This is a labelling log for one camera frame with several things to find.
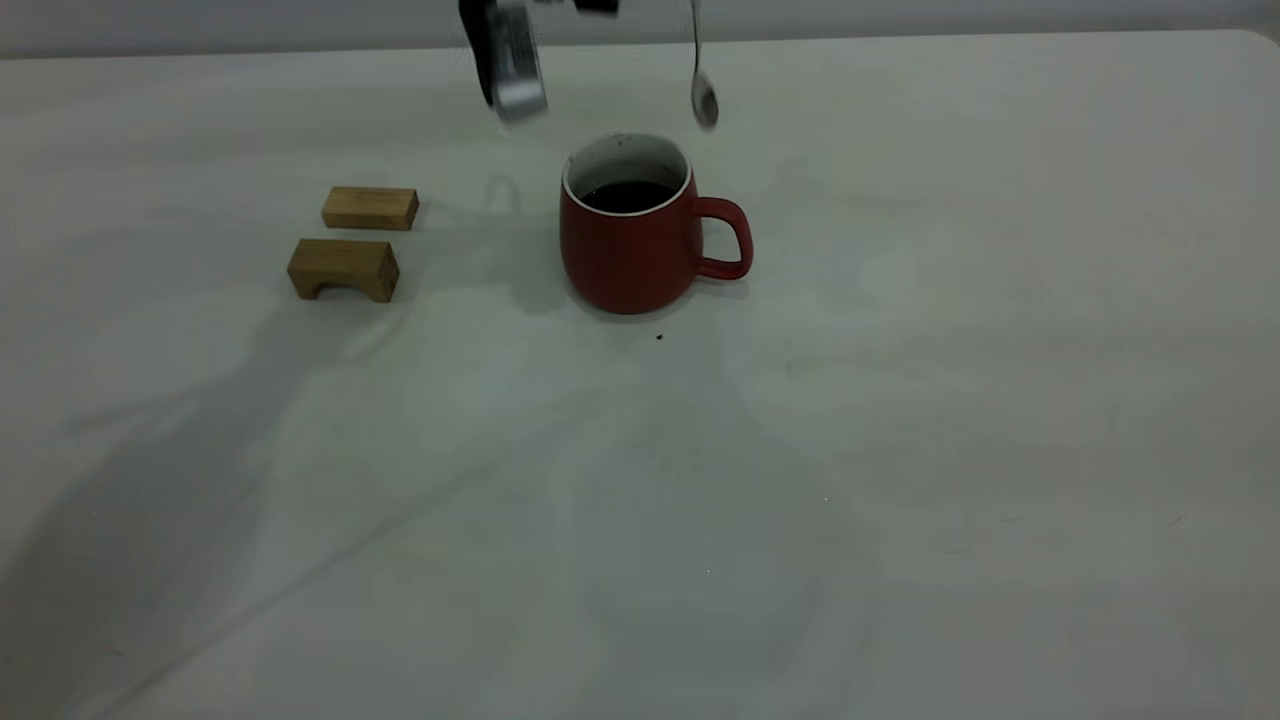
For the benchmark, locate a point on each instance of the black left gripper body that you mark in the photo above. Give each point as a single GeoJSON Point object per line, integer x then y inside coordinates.
{"type": "Point", "coordinates": [597, 5]}

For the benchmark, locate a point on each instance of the red ceramic mug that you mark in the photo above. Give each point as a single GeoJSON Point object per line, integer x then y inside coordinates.
{"type": "Point", "coordinates": [625, 260]}

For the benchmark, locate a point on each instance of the dark coffee liquid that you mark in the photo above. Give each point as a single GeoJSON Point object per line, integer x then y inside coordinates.
{"type": "Point", "coordinates": [628, 197]}

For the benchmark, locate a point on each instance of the flat rectangular wooden block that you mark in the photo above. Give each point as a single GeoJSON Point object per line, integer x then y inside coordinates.
{"type": "Point", "coordinates": [370, 208]}

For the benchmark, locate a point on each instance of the arched wooden block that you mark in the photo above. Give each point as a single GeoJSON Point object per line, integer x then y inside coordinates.
{"type": "Point", "coordinates": [345, 262]}

